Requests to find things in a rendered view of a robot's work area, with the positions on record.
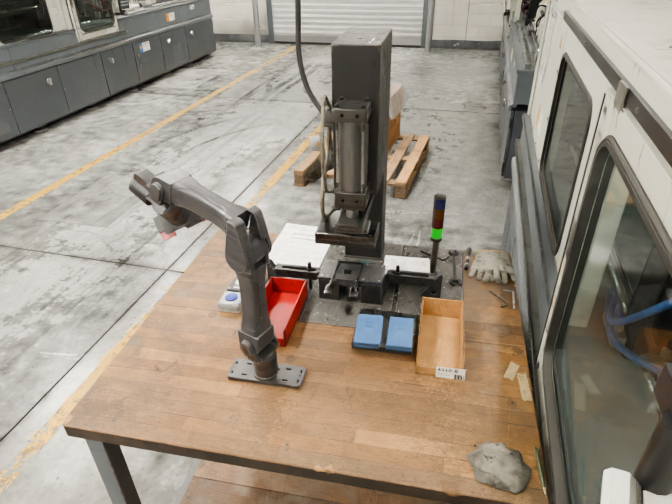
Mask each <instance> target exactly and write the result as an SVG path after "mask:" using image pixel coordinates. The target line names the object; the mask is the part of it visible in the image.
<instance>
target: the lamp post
mask: <svg viewBox="0 0 672 504"><path fill-rule="evenodd" d="M434 198H435V199H437V200H445V199H446V198H447V196H446V195H445V194H443V193H437V194H435V195H434ZM442 238H443V236H442ZM442 238H440V239H434V238H432V237H431V236H430V240H431V241H432V242H433V243H432V254H431V264H430V273H434V276H436V275H437V273H438V272H439V270H437V269H436V265H437V256H438V246H439V242H441V241H442Z"/></svg>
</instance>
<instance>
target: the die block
mask: <svg viewBox="0 0 672 504"><path fill-rule="evenodd" d="M385 275H386V269H385V274H384V278H383V283H382V286H380V285H370V284H361V283H358V287H361V303H368V304H377V305H381V303H382V299H383V294H384V289H385ZM318 283H319V298H322V299H331V300H339V298H340V295H341V292H342V289H343V286H352V284H353V283H351V282H341V281H336V283H335V286H334V288H333V291H332V295H329V294H328V295H325V294H324V290H325V287H326V285H327V284H329V283H330V280H322V279H318Z"/></svg>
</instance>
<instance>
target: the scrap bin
mask: <svg viewBox="0 0 672 504"><path fill-rule="evenodd" d="M307 295H308V294H307V280H301V279H291V278H282V277H272V276H271V277H270V279H269V280H268V282H267V284H266V299H267V310H268V315H269V318H270V320H271V324H273V325H274V334H275V336H276V338H277V340H278V341H279V343H280V347H286V346H287V343H288V341H289V338H290V336H291V334H292V331H293V329H294V326H295V324H296V322H297V319H298V317H299V314H300V312H301V310H302V307H303V305H304V302H305V300H306V298H307Z"/></svg>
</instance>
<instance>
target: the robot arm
mask: <svg viewBox="0 0 672 504"><path fill-rule="evenodd" d="M129 190H130V191H131V192H132V193H133V194H134V195H135V196H137V197H138V198H139V199H140V200H141V201H142V202H144V203H145V204H146V205H148V206H150V205H152V208H153V210H154V211H155V212H156V213H157V217H155V218H154V219H153V221H154V223H155V225H156V228H157V230H158V232H159V233H160V236H161V238H162V240H163V241H165V240H168V239H170V238H172V237H174V236H177V234H176V232H175V231H176V230H178V229H180V228H183V227H186V228H190V227H192V226H194V225H196V224H198V223H201V222H203V221H207V220H208V221H210V222H211V223H213V224H214V225H216V226H217V227H218V228H220V229H221V230H222V231H223V232H224V233H225V234H226V237H225V253H224V255H225V260H226V262H227V264H228V265H229V267H230V268H231V269H232V270H234V271H235V273H236V276H237V279H238V283H239V290H240V299H241V308H242V320H241V328H240V329H239V330H238V338H239V344H240V349H241V351H242V352H243V354H244V356H247V357H248V359H249V360H248V359H241V358H237V359H235V360H234V362H233V364H232V366H231V368H230V370H229V372H228V373H227V376H228V379H230V380H237V381H244V382H251V383H258V384H265V385H272V386H278V387H285V388H292V389H299V388H301V385H302V382H303V379H304V377H305V374H306V368H305V367H300V366H293V365H285V364H278V361H277V352H276V349H277V348H278V347H279V346H280V343H279V341H278V340H277V338H276V336H275V334H274V325H273V324H271V320H270V318H269V315H268V310H267V299H266V286H265V275H266V270H267V263H268V262H269V253H270V252H271V250H272V244H271V240H270V237H269V233H268V229H267V226H266V222H265V219H264V215H263V212H262V210H261V209H260V208H259V207H257V206H256V205H254V206H252V207H250V208H249V209H248V208H246V207H244V206H242V205H237V204H235V203H232V202H230V201H228V200H226V199H224V198H223V197H221V196H219V195H217V194H216V193H214V192H212V191H210V190H209V189H207V188H205V187H204V186H203V185H201V184H200V183H199V182H198V181H197V180H196V179H195V178H193V177H192V175H191V174H190V173H188V172H186V171H184V170H183V169H181V168H178V167H176V168H173V169H171V170H169V171H167V172H165V171H163V172H161V173H159V174H157V175H154V174H153V173H152V172H151V171H150V170H148V169H147V168H145V169H143V170H141V171H138V172H136V173H134V174H133V179H132V180H131V181H130V183H129ZM249 219H250V223H249ZM248 225H249V233H247V230H246V228H247V227H248ZM170 233H172V234H170Z"/></svg>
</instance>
